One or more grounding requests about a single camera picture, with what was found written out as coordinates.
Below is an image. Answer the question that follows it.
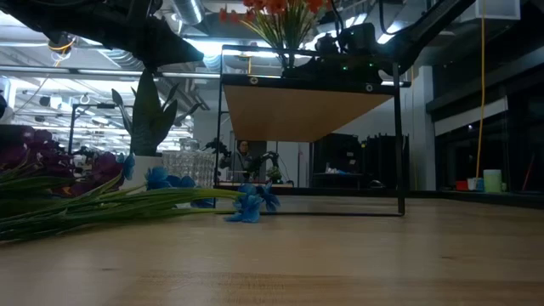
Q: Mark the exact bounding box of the hanging yellow cord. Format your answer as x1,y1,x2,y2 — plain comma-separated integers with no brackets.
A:
474,0,486,179

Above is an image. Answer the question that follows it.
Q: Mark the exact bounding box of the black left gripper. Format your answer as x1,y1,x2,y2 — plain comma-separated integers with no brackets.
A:
54,0,205,71

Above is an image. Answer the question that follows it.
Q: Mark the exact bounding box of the red flower bunch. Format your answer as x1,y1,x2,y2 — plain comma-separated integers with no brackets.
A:
304,0,331,14

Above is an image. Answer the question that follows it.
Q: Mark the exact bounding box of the purple flower bunch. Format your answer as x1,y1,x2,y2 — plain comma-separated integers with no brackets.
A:
0,129,125,199

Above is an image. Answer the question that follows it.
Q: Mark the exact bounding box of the light green cup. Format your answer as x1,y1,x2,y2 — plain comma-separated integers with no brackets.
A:
483,168,503,194

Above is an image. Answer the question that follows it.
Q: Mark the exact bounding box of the orange flower bunch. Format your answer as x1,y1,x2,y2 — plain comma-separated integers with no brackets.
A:
218,0,315,71

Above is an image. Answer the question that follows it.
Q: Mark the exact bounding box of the person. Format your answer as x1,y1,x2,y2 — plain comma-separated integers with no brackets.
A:
220,139,258,184

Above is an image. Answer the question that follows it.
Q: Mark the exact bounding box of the blue flower bunch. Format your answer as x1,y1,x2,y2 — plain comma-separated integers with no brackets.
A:
0,152,284,246

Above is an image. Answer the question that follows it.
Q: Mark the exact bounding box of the wooden shelf with black frame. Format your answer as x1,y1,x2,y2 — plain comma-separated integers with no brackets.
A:
212,43,413,218

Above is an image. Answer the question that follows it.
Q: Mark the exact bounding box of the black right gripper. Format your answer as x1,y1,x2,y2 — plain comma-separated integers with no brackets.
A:
295,23,403,80

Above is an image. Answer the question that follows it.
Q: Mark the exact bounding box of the black metal stand frame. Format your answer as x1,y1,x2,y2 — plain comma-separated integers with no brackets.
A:
67,103,118,150

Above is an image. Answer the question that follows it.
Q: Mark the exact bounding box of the clear crystal glass vase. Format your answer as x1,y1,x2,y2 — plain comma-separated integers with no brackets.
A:
161,138,216,190

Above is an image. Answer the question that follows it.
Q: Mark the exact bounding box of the green plant in white pot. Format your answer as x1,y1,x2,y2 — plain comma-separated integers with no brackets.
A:
110,67,203,193

